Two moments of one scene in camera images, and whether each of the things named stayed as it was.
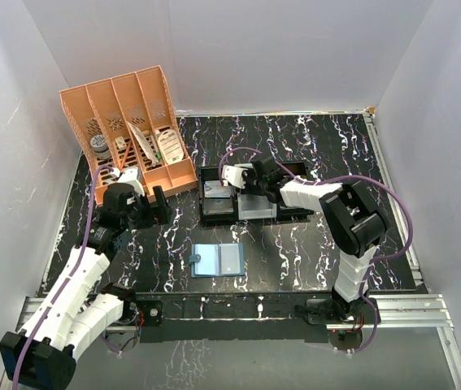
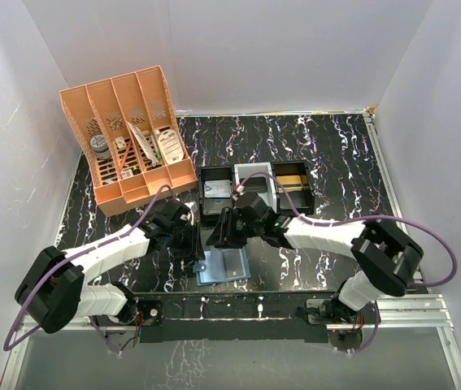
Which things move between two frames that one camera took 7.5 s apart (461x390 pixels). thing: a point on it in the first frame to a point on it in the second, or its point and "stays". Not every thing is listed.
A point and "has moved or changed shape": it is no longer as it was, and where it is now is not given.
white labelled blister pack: (170, 145) stays
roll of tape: (99, 145) stays
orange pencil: (125, 154) stays
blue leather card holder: (211, 260) has moved or changed shape
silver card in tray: (214, 189) stays
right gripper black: (252, 179) to (228, 226)
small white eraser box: (120, 143) stays
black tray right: (293, 214) stays
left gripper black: (149, 209) to (189, 243)
